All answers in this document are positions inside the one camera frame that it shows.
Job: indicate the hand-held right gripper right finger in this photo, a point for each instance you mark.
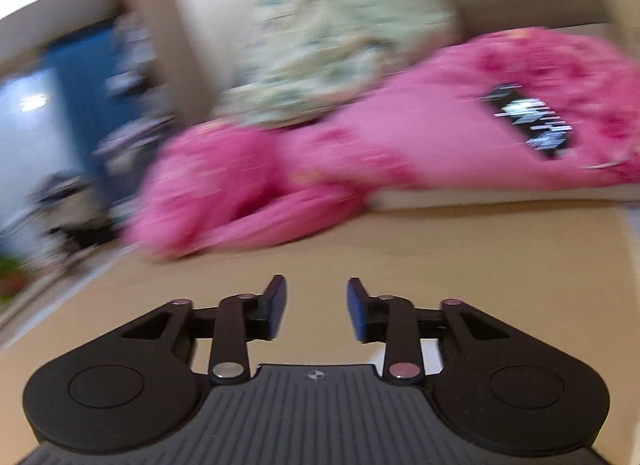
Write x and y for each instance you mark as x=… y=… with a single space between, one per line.
x=356 y=310

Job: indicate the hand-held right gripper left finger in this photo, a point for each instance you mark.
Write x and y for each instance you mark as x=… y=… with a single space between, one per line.
x=275 y=306

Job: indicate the beige bed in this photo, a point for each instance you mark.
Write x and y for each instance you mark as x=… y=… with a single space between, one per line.
x=450 y=255

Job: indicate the pink floral quilt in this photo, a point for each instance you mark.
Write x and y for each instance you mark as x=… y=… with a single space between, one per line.
x=400 y=135

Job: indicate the black rectangular object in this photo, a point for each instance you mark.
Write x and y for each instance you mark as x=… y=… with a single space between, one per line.
x=530 y=120

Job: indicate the pale floral pillow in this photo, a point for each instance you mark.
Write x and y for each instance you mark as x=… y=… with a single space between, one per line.
x=340 y=35

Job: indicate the blue curtain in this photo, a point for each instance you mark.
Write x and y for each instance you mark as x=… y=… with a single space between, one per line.
x=85 y=95

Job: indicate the wooden shelf unit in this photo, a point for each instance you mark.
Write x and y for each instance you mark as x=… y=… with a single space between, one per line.
x=150 y=45

